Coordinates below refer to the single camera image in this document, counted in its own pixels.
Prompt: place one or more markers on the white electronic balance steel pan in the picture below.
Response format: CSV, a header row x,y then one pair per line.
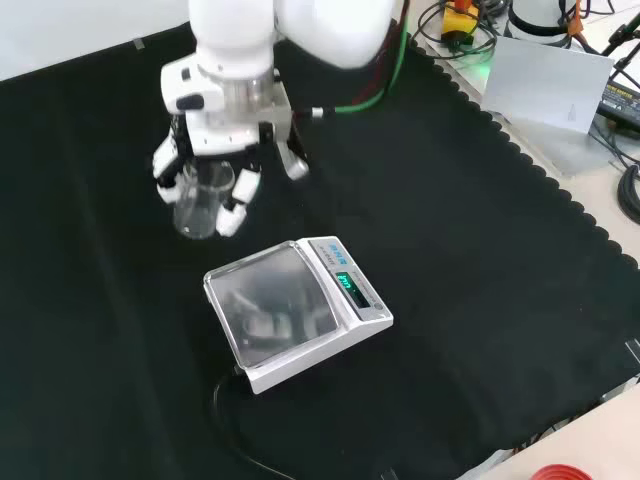
x,y
295,310

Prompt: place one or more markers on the clear glass beaker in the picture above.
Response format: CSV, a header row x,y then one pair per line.
x,y
202,200

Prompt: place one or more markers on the yellow stop button box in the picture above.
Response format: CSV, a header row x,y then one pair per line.
x,y
457,22

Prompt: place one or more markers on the red round object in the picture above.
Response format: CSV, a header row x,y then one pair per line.
x,y
560,472

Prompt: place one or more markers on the black power adapter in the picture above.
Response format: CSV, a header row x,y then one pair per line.
x,y
620,102

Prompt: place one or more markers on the black tripod leg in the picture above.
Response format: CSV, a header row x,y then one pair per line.
x,y
622,35

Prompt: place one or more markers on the pale grey board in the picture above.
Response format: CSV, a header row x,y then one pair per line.
x,y
547,90

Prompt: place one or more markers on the black bench cloth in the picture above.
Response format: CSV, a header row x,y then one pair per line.
x,y
350,240

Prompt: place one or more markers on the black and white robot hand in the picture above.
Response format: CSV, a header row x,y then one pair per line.
x,y
220,135

